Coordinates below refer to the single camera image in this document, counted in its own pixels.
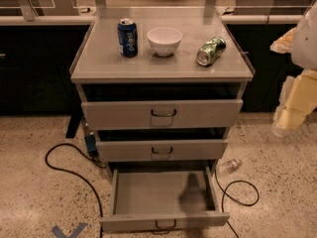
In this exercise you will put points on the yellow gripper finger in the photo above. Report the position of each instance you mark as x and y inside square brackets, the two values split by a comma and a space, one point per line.
[297, 99]
[283, 44]

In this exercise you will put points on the grey bottom drawer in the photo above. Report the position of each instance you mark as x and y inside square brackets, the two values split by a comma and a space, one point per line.
[162, 199]

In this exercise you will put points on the grey drawer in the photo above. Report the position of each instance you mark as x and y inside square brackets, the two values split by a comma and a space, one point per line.
[161, 114]
[166, 150]
[162, 199]

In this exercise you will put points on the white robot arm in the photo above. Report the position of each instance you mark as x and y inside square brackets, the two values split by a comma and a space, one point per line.
[304, 49]

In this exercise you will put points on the grey top drawer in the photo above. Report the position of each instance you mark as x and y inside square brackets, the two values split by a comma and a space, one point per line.
[161, 114]

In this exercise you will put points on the grey middle drawer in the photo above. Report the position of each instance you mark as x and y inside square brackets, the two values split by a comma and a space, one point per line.
[166, 150]

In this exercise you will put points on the grey drawer cabinet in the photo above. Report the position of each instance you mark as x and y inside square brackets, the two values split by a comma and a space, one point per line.
[102, 74]

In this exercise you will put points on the green soda can lying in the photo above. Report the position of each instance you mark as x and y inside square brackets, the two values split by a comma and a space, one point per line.
[210, 51]

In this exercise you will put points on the clear plastic bottle on floor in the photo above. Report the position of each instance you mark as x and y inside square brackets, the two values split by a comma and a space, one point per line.
[228, 167]

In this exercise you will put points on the white bowl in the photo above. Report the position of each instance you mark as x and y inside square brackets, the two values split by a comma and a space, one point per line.
[164, 40]

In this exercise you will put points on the blue Pepsi can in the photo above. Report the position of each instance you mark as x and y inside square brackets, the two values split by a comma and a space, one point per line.
[128, 37]

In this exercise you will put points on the blue power adapter box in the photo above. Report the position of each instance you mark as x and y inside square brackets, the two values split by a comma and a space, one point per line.
[91, 145]

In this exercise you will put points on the blue tape mark on floor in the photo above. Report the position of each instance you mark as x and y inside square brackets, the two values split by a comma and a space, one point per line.
[74, 231]

